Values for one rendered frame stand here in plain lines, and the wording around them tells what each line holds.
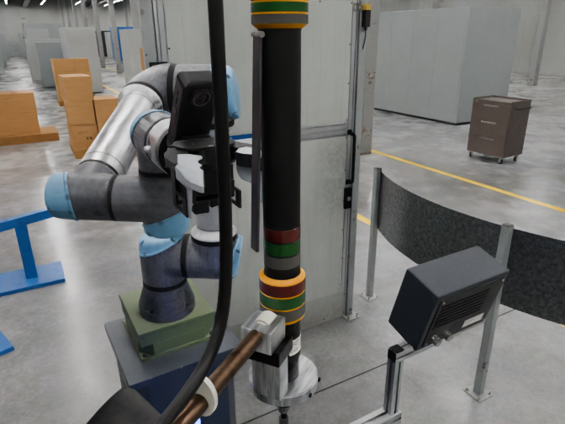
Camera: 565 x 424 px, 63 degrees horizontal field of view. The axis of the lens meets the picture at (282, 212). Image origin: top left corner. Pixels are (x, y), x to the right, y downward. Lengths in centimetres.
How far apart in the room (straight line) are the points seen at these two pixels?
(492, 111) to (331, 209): 490
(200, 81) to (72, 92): 740
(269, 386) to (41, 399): 252
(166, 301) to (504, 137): 647
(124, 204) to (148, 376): 62
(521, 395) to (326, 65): 203
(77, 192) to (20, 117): 889
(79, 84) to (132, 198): 722
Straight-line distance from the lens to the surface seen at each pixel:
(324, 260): 291
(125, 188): 75
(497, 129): 737
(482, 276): 125
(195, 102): 55
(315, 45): 255
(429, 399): 273
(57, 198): 79
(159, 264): 121
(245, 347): 39
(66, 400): 287
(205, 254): 117
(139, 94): 102
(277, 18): 36
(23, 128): 968
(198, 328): 132
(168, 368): 128
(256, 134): 38
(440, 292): 115
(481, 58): 1057
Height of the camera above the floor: 179
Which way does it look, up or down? 21 degrees down
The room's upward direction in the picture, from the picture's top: 1 degrees counter-clockwise
